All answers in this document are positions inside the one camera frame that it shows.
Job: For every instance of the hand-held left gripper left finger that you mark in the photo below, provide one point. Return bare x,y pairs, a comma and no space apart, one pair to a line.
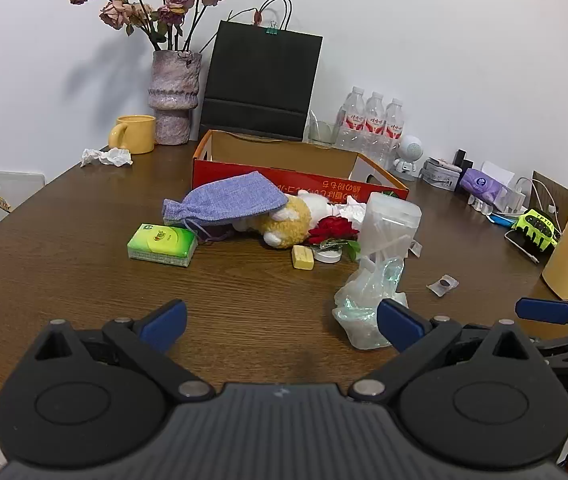
166,322

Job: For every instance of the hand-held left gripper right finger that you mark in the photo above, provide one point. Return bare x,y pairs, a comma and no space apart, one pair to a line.
399,324

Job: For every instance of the clear plastic bag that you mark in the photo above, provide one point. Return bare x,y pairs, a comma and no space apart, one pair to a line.
369,305

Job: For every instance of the green tissue pack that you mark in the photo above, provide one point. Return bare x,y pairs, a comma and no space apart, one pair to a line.
163,245

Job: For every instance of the clear cotton swab container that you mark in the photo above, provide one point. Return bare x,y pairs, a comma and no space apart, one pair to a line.
389,225

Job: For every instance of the red artificial rose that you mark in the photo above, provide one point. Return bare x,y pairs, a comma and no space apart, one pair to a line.
334,229

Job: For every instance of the yellow and white plush toy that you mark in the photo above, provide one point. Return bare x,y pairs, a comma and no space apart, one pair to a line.
289,217

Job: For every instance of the red cardboard box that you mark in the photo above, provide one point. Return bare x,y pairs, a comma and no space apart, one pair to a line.
284,157

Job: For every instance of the small packet with dark disc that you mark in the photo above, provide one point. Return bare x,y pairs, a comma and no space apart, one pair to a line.
443,285

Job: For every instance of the white round lid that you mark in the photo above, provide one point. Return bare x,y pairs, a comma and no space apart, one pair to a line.
327,256

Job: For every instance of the brown board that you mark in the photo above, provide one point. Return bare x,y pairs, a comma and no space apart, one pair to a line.
561,195

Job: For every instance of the yellow eraser block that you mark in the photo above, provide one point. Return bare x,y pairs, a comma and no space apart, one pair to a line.
303,257

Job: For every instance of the crumpled white tissue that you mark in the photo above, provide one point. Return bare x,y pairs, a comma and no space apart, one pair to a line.
351,208
109,156

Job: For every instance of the purple tissue pack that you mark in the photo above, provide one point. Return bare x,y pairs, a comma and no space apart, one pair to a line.
484,182

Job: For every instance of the grey patterned box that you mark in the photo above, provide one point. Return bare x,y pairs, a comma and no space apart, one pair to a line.
439,172

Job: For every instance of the white robot figurine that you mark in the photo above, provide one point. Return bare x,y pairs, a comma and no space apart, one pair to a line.
408,155

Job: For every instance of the small black box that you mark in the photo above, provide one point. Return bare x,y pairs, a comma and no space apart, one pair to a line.
464,160

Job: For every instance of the yellow mug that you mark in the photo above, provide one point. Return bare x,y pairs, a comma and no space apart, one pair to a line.
136,134

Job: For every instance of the red label water bottle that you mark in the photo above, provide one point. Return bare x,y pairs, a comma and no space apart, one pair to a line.
375,125
394,130
354,120

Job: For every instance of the white booklet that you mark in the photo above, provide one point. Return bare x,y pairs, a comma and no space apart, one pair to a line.
9,195

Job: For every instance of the clear glass cup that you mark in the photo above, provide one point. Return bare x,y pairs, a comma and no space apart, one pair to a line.
321,130

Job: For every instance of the purple ceramic vase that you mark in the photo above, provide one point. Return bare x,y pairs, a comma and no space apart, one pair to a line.
173,95

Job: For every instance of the black paper bag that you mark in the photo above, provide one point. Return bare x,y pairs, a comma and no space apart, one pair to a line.
264,80

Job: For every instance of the green binder clip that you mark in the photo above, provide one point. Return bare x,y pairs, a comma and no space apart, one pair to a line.
271,29

